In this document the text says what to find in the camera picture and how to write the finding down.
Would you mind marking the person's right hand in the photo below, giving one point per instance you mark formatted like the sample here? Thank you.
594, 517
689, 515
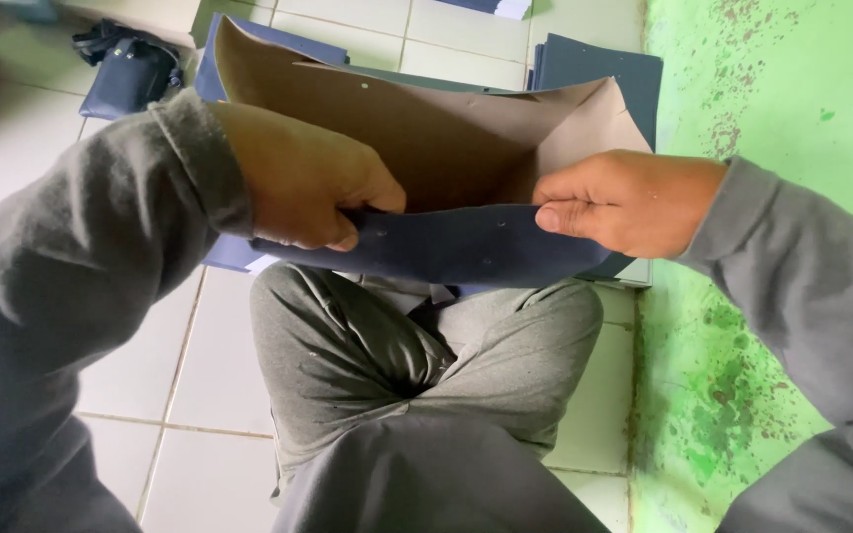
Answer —
634, 203

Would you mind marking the person's left hand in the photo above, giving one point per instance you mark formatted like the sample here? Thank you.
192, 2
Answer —
293, 178

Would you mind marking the white paper scrap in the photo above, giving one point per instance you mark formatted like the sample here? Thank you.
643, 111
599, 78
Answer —
263, 263

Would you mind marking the person's grey trouser legs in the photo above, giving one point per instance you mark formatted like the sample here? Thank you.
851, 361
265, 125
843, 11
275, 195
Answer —
367, 355

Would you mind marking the blue and white paper bundle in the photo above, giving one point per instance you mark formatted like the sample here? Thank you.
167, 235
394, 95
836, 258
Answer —
500, 6

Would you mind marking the person's grey shirt torso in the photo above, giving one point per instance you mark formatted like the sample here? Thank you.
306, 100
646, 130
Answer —
434, 481

